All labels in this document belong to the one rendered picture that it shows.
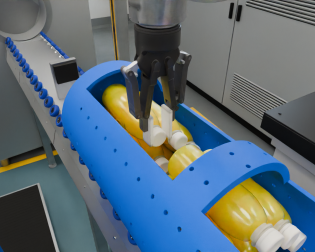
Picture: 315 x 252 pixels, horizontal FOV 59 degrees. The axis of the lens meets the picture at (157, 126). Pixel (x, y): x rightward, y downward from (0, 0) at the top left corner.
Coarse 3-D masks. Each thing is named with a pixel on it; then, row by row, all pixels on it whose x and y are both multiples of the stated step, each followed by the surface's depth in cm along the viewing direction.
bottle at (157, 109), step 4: (152, 100) 72; (152, 104) 69; (156, 104) 70; (152, 108) 68; (156, 108) 68; (160, 108) 68; (156, 112) 66; (160, 112) 66; (160, 116) 65; (160, 120) 64; (160, 124) 64; (172, 124) 64; (176, 124) 64; (172, 128) 63; (176, 128) 64; (172, 132) 63; (168, 140) 63
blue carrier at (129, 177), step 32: (128, 64) 71; (96, 96) 74; (160, 96) 81; (64, 128) 71; (96, 128) 58; (192, 128) 72; (96, 160) 56; (128, 160) 48; (224, 160) 41; (256, 160) 42; (128, 192) 47; (160, 192) 42; (192, 192) 39; (224, 192) 38; (288, 192) 52; (128, 224) 48; (160, 224) 40; (192, 224) 37
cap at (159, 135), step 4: (156, 128) 57; (160, 128) 58; (156, 132) 56; (160, 132) 57; (164, 132) 57; (156, 136) 57; (160, 136) 57; (164, 136) 58; (156, 140) 57; (160, 140) 58; (164, 140) 59; (156, 144) 58; (160, 144) 59
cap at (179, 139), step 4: (176, 132) 63; (180, 132) 63; (172, 136) 62; (176, 136) 62; (180, 136) 61; (184, 136) 62; (172, 140) 62; (176, 140) 61; (180, 140) 62; (184, 140) 63; (172, 144) 62; (176, 144) 62; (180, 144) 63; (184, 144) 64; (176, 148) 63
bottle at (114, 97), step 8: (112, 88) 68; (120, 88) 67; (104, 96) 68; (112, 96) 66; (120, 96) 65; (104, 104) 69; (112, 104) 65; (120, 104) 63; (112, 112) 66; (120, 112) 62; (128, 112) 60; (152, 112) 61; (120, 120) 63; (128, 120) 60; (136, 120) 59; (128, 128) 60; (136, 128) 59; (136, 136) 60
